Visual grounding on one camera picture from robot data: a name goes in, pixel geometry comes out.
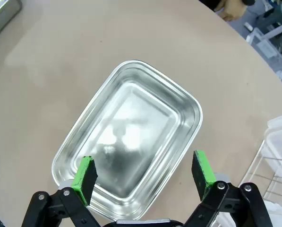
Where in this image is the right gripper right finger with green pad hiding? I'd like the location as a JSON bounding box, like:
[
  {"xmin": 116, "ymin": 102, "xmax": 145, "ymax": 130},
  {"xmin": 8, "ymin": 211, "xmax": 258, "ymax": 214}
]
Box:
[{"xmin": 183, "ymin": 150, "xmax": 273, "ymax": 227}]

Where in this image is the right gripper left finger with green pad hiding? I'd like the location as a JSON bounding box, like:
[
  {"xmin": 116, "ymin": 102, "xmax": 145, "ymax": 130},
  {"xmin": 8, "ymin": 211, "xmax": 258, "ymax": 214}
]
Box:
[{"xmin": 21, "ymin": 155, "xmax": 101, "ymax": 227}]

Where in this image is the stainless steel rectangular container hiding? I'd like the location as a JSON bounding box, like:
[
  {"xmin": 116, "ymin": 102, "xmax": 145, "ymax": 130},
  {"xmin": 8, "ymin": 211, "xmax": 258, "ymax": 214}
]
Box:
[
  {"xmin": 0, "ymin": 0, "xmax": 23, "ymax": 44},
  {"xmin": 51, "ymin": 60, "xmax": 204, "ymax": 221}
]

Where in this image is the clear plastic clip lid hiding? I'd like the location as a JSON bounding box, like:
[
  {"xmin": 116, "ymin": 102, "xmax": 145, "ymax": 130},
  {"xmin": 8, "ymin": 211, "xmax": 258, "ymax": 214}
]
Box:
[{"xmin": 264, "ymin": 129, "xmax": 282, "ymax": 166}]

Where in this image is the clear plastic container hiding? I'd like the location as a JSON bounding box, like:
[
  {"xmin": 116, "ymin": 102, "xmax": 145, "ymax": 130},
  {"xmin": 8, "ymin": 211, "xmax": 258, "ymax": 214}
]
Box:
[{"xmin": 267, "ymin": 113, "xmax": 282, "ymax": 133}]

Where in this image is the white plastic storage crate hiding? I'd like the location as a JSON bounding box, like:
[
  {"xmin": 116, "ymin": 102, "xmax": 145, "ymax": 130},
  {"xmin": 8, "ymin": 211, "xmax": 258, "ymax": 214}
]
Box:
[{"xmin": 246, "ymin": 27, "xmax": 282, "ymax": 83}]

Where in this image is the brown cardboard box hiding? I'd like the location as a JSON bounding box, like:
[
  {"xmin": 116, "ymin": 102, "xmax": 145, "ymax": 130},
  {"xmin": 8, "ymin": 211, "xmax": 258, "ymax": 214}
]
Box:
[{"xmin": 214, "ymin": 0, "xmax": 244, "ymax": 21}]

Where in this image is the metal wire rack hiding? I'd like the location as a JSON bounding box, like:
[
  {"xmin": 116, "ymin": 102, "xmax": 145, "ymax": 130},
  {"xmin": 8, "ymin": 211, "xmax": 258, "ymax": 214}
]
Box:
[{"xmin": 244, "ymin": 139, "xmax": 282, "ymax": 206}]

